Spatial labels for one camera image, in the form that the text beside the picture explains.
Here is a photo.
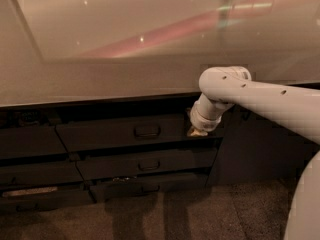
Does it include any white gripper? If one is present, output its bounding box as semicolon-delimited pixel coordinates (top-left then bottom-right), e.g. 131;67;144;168
187;107;222;137

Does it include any dark drawer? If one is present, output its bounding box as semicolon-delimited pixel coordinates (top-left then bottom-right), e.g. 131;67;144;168
76;147;217;180
0;161;82;186
90;172;207;202
0;189;93;215
0;126;66;159
55;113;231;152

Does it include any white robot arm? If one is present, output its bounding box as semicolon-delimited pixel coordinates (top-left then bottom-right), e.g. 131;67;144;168
189;66;320;240

